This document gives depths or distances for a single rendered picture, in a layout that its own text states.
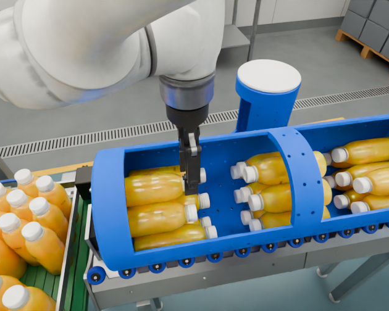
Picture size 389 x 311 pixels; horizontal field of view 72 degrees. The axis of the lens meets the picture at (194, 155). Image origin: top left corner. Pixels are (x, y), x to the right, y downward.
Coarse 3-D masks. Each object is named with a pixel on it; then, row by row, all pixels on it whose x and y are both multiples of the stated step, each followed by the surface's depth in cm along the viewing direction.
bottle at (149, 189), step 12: (132, 180) 59; (144, 180) 59; (156, 180) 59; (168, 180) 59; (180, 180) 61; (132, 192) 58; (144, 192) 58; (156, 192) 59; (168, 192) 59; (180, 192) 61; (132, 204) 59; (144, 204) 60
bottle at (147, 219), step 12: (156, 204) 61; (168, 204) 60; (180, 204) 61; (132, 216) 58; (144, 216) 58; (156, 216) 58; (168, 216) 58; (180, 216) 59; (132, 228) 58; (144, 228) 58; (156, 228) 59; (168, 228) 59
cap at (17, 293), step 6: (12, 288) 52; (18, 288) 52; (24, 288) 52; (6, 294) 51; (12, 294) 51; (18, 294) 51; (24, 294) 51; (6, 300) 50; (12, 300) 50; (18, 300) 50; (24, 300) 51; (6, 306) 50; (12, 306) 50; (18, 306) 51
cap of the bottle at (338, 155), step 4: (332, 152) 76; (336, 152) 75; (340, 152) 73; (344, 152) 73; (332, 156) 76; (336, 156) 75; (340, 156) 73; (344, 156) 73; (336, 160) 75; (340, 160) 74; (344, 160) 74
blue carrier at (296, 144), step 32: (288, 128) 65; (320, 128) 76; (352, 128) 80; (384, 128) 83; (96, 160) 56; (128, 160) 73; (160, 160) 75; (224, 160) 80; (288, 160) 57; (96, 192) 51; (224, 192) 82; (320, 192) 56; (96, 224) 50; (128, 224) 52; (224, 224) 76; (320, 224) 59; (352, 224) 62; (128, 256) 54; (160, 256) 56; (192, 256) 60
